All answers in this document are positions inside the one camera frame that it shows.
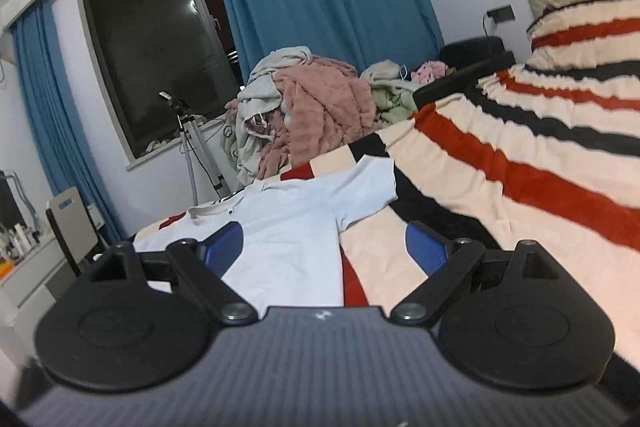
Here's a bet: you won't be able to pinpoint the striped blanket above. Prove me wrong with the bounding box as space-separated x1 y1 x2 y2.
131 0 640 358

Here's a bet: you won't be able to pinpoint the white desk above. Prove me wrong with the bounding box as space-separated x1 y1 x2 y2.
0 227 76 358

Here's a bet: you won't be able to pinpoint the beige garment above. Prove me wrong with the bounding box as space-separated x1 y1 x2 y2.
235 46 316 186

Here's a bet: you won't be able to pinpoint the light green garment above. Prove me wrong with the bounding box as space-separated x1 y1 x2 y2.
360 61 421 126

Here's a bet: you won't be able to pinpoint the white tripod stand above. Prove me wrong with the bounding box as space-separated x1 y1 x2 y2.
159 91 232 202

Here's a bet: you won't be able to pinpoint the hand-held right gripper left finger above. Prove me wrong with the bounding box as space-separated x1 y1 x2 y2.
86 222 259 326

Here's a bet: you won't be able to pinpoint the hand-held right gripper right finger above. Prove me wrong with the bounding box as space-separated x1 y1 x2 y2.
390 221 563 326

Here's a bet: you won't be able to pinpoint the small pink cloth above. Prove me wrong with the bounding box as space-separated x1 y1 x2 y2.
411 60 449 86

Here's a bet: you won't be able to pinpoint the cosmetic bottles on desk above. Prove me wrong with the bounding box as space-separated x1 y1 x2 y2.
0 222 47 264

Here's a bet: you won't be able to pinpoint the dark window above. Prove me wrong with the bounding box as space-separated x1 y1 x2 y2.
76 0 246 172

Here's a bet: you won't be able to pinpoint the pink fluffy garment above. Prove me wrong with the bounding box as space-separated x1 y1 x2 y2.
225 57 377 182

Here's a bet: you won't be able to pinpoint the black wall socket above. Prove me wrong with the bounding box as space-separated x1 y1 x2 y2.
486 4 517 24

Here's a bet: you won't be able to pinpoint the beige chair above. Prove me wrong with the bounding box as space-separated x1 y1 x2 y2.
46 186 106 278

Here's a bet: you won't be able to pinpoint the white polo shirt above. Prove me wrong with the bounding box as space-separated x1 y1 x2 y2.
134 154 399 314

